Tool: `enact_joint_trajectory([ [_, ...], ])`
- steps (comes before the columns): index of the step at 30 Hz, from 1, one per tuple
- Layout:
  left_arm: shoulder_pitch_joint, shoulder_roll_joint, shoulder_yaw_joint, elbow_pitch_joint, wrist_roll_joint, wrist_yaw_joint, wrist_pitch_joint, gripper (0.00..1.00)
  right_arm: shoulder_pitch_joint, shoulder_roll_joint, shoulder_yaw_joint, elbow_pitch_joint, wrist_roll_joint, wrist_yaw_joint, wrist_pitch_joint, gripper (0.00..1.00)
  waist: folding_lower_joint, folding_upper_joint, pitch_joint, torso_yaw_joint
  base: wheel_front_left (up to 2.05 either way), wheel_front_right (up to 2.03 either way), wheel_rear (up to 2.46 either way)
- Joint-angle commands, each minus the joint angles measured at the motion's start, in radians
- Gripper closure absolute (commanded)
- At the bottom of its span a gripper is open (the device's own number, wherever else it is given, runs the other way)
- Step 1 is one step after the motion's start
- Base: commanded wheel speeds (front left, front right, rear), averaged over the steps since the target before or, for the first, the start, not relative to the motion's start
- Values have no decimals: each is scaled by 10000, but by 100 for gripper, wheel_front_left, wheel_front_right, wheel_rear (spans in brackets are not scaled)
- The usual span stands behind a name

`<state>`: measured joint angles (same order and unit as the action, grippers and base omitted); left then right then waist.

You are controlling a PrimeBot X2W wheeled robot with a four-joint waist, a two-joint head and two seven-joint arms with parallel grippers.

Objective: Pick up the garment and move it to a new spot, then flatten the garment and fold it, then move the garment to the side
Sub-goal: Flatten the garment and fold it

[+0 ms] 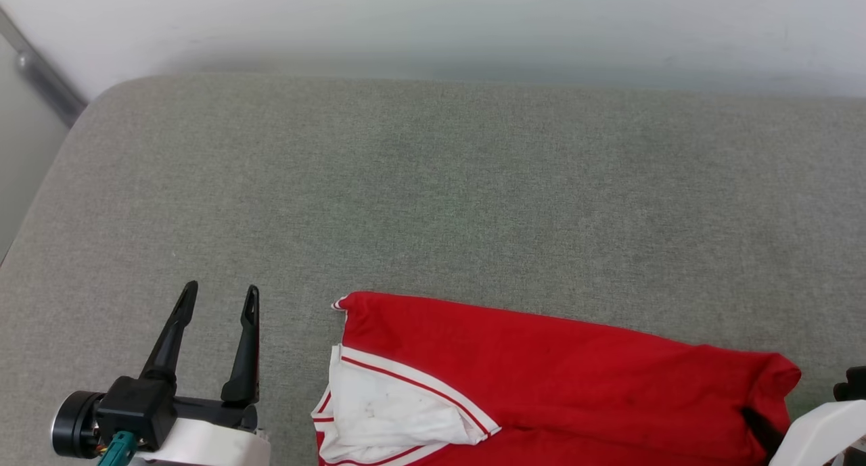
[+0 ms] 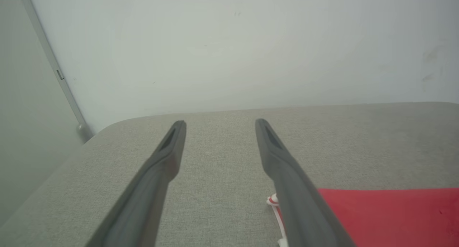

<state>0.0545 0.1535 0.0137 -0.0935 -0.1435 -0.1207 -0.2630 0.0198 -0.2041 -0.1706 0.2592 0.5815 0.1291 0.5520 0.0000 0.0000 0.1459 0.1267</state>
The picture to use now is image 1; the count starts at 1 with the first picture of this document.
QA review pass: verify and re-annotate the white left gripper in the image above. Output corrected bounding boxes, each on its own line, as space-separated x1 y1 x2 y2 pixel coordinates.
135 281 271 466

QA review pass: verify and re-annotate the black round left gripper motor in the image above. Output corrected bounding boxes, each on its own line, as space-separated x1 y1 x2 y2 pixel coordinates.
51 390 106 460

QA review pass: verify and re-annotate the grey fabric sofa seat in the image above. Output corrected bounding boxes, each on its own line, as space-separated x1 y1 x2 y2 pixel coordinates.
0 72 866 466

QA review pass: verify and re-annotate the red white number 23 jersey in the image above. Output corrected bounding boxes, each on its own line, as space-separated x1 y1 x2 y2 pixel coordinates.
311 290 802 466

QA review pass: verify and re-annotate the grey metal wall rail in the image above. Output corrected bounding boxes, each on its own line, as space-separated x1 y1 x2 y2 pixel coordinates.
0 9 89 129

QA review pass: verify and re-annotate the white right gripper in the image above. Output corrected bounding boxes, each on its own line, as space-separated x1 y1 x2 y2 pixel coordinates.
741 366 866 466

